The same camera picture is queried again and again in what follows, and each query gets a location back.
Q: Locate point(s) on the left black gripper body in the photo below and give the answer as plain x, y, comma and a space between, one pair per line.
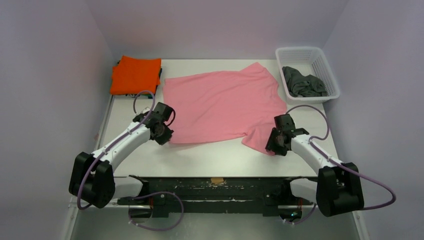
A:
164, 136

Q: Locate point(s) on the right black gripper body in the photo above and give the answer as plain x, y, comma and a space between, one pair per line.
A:
274, 144

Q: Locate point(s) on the pink t shirt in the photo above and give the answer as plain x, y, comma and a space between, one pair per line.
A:
224, 105

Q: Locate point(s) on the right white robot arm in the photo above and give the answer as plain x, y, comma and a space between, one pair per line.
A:
338, 188

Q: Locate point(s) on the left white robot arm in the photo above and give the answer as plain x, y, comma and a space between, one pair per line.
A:
92, 179

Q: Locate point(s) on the grey crumpled t shirt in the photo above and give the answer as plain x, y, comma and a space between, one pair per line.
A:
300, 86

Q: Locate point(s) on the orange folded t shirt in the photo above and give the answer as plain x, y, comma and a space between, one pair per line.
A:
136, 75

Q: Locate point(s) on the white plastic laundry basket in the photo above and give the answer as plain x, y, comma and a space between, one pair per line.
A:
308, 60

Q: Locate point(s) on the brown tape piece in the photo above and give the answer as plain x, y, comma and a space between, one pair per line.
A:
217, 180

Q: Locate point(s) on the black mounting base rail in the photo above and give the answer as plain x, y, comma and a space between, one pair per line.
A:
267, 196

